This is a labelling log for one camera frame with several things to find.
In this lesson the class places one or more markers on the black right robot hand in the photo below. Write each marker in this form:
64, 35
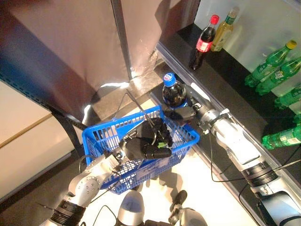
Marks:
185, 115

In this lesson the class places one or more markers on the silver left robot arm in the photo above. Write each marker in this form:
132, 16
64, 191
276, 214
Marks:
87, 186

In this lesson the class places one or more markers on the black metal post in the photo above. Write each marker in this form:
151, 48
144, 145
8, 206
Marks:
121, 35

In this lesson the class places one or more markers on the small yellow tea bottle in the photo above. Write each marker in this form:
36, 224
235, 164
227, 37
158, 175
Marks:
222, 35

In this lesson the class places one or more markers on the blue plastic shopping basket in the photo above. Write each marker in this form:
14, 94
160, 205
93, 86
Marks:
150, 174

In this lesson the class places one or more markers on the black shelf board clear rail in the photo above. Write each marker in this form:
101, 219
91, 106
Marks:
223, 164
235, 94

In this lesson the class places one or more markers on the green Sprite bottle yellow cap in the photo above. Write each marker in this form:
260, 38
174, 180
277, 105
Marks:
298, 118
268, 66
282, 139
289, 99
277, 77

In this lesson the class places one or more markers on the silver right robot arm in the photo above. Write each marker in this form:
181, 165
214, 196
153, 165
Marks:
235, 141

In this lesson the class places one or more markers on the perforated dark shelf upright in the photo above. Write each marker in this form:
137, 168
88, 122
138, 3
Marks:
70, 127

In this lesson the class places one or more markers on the Coca-Cola bottle red cap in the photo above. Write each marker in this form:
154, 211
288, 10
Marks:
202, 47

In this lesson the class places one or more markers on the small Pepsi bottle blue cap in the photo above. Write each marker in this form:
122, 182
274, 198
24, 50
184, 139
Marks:
174, 94

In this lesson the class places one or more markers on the green soda can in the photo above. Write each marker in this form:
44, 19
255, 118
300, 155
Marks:
162, 144

